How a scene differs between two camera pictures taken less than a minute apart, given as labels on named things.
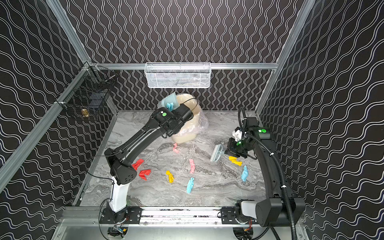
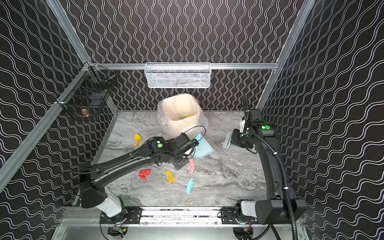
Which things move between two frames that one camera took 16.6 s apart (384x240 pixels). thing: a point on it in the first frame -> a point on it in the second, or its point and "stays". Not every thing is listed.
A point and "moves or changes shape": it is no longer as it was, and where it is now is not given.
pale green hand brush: x=217 y=153 moves or changes shape
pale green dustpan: x=172 y=98 -> x=203 y=148
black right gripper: x=232 y=147 -> x=233 y=139
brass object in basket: x=85 y=112 stays
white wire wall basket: x=177 y=75 stays
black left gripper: x=182 y=111 -> x=192 y=143
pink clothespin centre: x=192 y=167 stays
